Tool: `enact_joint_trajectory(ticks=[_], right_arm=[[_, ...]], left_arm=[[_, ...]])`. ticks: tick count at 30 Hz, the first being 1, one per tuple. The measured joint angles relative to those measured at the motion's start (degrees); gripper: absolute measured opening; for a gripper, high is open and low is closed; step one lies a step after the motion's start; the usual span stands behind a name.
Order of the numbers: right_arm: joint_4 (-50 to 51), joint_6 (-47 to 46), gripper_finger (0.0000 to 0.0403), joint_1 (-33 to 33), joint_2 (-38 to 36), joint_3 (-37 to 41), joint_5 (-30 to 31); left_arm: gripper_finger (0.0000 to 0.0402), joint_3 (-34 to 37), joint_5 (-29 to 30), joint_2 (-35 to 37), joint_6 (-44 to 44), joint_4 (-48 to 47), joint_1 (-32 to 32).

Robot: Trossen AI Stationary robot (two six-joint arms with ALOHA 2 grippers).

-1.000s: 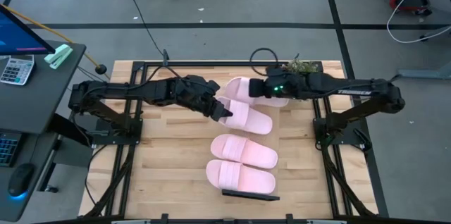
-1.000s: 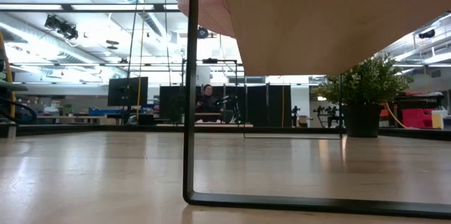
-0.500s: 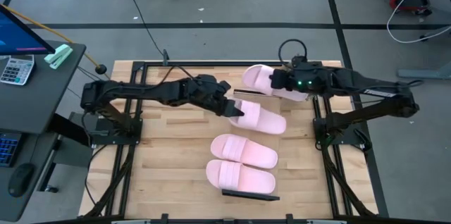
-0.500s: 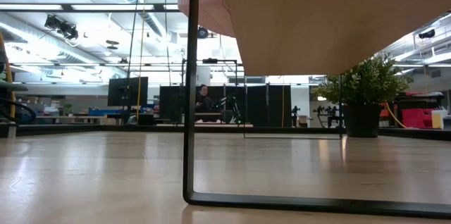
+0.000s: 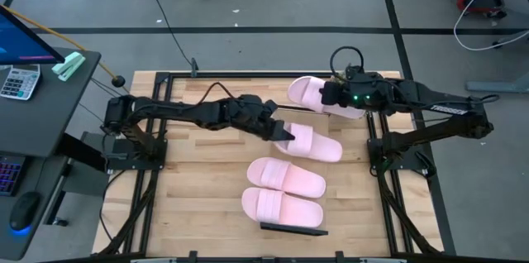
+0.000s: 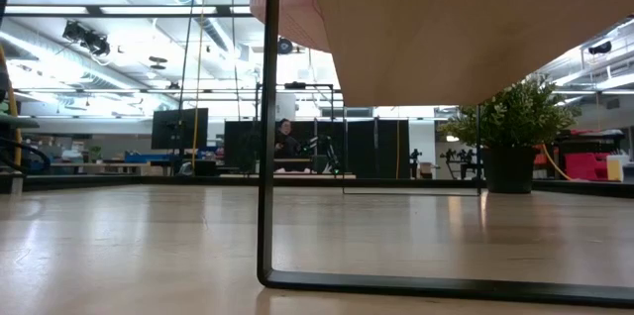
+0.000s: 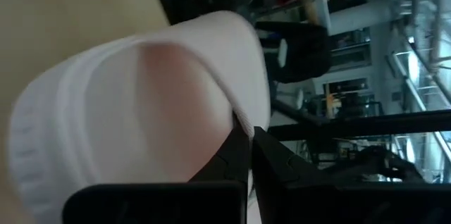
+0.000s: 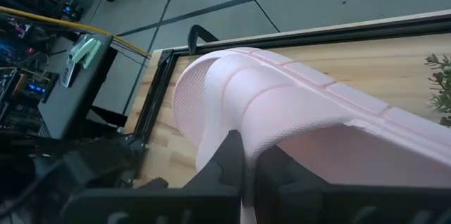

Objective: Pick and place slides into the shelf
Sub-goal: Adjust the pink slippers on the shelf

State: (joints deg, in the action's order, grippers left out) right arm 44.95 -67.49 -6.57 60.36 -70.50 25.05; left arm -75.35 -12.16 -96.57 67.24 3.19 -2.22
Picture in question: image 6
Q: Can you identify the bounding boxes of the black camera tripod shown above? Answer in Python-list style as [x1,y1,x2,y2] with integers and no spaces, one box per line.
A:
[409,149,423,180]
[440,149,476,180]

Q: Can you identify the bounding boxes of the person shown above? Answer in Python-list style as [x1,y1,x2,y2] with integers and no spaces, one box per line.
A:
[273,117,303,173]

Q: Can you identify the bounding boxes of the yellow white container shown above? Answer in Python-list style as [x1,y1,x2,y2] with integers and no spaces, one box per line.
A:
[606,154,631,182]

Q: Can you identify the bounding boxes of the black ceiling camera cluster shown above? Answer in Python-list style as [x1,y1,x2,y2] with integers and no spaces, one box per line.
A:
[61,20,111,57]

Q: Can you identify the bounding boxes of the red black cart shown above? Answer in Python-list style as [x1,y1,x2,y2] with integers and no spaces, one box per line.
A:
[533,129,628,182]

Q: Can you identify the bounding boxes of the green potted plant black pot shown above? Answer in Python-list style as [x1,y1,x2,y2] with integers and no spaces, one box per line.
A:
[438,76,583,195]

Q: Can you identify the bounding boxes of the black background monitor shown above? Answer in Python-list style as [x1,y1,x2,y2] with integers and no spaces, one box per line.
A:
[151,107,210,152]

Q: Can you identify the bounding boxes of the black aluminium table frame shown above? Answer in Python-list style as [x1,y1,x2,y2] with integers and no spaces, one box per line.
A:
[22,173,634,200]

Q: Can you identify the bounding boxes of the pink foam slide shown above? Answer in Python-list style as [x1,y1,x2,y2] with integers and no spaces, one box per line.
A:
[249,0,332,54]

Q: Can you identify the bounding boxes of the black frame wooden shelf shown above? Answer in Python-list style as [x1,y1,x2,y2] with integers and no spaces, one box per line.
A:
[256,0,634,309]

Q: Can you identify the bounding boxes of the black ceiling fixture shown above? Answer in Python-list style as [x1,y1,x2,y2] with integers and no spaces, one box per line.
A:
[587,40,613,56]

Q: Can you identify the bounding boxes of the black room divider panels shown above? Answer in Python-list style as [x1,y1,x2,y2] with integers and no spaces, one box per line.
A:
[224,119,411,180]

